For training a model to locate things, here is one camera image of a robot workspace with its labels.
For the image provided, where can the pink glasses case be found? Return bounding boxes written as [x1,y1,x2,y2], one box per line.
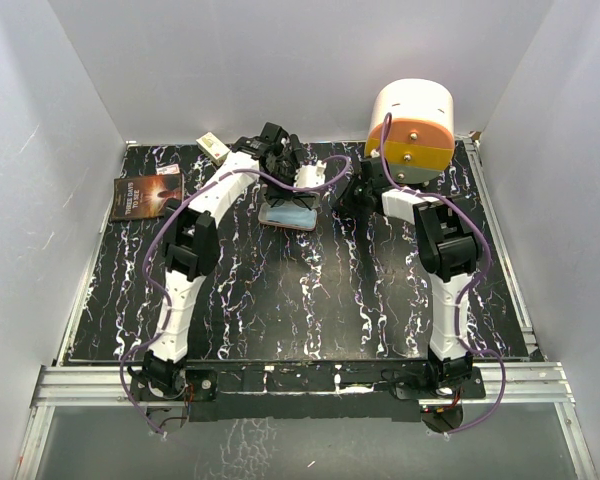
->
[258,193,318,231]

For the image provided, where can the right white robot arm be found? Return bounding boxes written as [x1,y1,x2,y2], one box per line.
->
[336,158,482,397]

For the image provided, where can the small pink card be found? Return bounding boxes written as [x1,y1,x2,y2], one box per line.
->
[156,164,181,175]

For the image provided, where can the black sunglasses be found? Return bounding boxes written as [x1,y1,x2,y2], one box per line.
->
[265,193,318,209]

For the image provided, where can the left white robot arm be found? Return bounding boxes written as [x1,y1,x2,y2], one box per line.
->
[129,122,305,399]

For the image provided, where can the small cream box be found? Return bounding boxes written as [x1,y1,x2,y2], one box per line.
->
[196,132,230,166]

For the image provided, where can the dark book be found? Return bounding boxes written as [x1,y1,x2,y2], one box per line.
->
[110,173,183,221]

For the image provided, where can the round drawer cabinet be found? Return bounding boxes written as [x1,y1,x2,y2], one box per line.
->
[365,78,455,185]

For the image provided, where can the light blue cleaning cloth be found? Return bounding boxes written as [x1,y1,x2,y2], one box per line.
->
[265,207,317,230]

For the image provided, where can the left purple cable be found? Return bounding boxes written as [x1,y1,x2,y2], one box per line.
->
[118,155,354,437]

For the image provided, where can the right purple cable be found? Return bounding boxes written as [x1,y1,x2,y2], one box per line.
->
[378,112,507,435]

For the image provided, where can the purple cable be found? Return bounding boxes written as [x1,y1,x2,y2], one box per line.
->
[378,112,507,435]
[118,155,354,437]

